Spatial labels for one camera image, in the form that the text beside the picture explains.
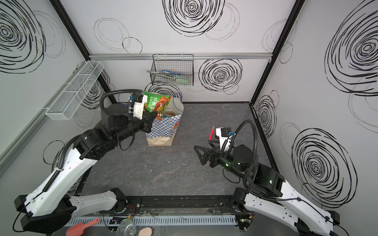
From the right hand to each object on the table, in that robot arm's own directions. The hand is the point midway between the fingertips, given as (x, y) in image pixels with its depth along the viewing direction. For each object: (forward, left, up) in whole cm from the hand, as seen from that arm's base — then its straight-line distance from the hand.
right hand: (200, 145), depth 58 cm
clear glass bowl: (-25, +34, -34) cm, 54 cm away
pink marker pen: (+24, -8, -33) cm, 42 cm away
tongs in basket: (+50, +21, -1) cm, 55 cm away
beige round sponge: (-27, +24, -33) cm, 49 cm away
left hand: (+11, +18, +6) cm, 22 cm away
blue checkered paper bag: (+20, +19, -17) cm, 32 cm away
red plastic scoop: (-26, +54, -31) cm, 68 cm away
